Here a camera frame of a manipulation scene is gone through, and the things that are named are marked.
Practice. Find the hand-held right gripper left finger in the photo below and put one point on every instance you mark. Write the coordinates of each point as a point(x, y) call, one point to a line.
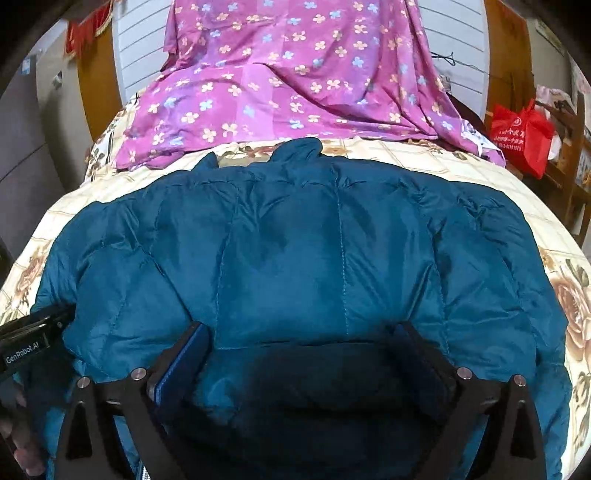
point(182, 364)

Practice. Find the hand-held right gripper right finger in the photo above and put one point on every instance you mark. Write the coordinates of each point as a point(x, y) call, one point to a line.
point(427, 369)

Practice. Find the teal puffer jacket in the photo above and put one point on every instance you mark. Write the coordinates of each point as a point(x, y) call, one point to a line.
point(323, 258)

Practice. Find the person's left hand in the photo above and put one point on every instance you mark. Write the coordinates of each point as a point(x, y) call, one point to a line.
point(21, 438)

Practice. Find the grey wardrobe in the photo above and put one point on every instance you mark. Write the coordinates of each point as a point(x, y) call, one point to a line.
point(32, 152)

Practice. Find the cream floral bed quilt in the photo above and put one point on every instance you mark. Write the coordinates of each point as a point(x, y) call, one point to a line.
point(508, 194)

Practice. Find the red shopping bag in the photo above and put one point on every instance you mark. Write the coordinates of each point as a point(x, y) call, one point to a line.
point(519, 134)

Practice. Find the wooden chair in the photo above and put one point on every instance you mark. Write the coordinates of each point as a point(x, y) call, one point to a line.
point(572, 152)

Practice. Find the purple floral bed sheet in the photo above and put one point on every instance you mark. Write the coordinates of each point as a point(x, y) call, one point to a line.
point(286, 83)

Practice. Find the red hanging decoration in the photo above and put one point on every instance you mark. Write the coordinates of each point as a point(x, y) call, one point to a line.
point(87, 30)

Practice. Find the white wall socket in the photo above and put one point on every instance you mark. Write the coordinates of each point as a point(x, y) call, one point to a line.
point(57, 79)

